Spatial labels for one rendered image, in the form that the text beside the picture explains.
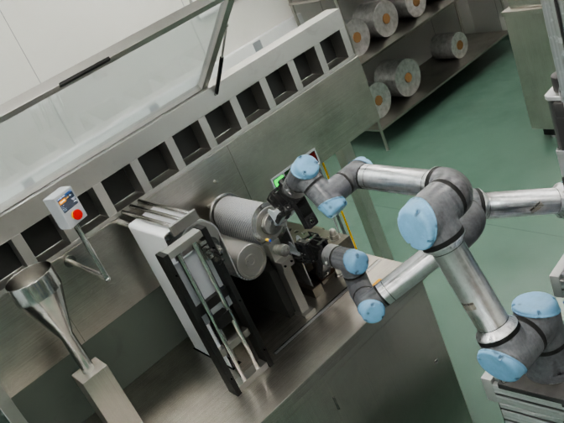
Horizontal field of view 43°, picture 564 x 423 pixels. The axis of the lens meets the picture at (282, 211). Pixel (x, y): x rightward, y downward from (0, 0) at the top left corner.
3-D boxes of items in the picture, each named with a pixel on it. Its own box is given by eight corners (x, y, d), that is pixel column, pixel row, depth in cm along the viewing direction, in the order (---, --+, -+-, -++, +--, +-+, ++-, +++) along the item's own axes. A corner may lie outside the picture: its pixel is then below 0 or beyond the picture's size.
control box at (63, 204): (75, 229, 195) (56, 198, 191) (60, 230, 199) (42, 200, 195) (91, 215, 200) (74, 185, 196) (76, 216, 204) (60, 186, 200)
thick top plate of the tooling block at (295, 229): (325, 274, 251) (319, 260, 249) (258, 254, 283) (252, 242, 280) (354, 248, 259) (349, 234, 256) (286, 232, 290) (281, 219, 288)
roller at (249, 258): (246, 286, 235) (232, 257, 230) (205, 271, 255) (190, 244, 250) (271, 265, 241) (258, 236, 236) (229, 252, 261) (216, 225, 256)
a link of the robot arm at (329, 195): (359, 191, 206) (333, 164, 208) (334, 212, 201) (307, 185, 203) (351, 204, 213) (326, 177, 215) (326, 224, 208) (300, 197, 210)
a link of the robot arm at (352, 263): (357, 282, 222) (348, 260, 218) (334, 275, 230) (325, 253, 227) (373, 268, 225) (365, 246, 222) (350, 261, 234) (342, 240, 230)
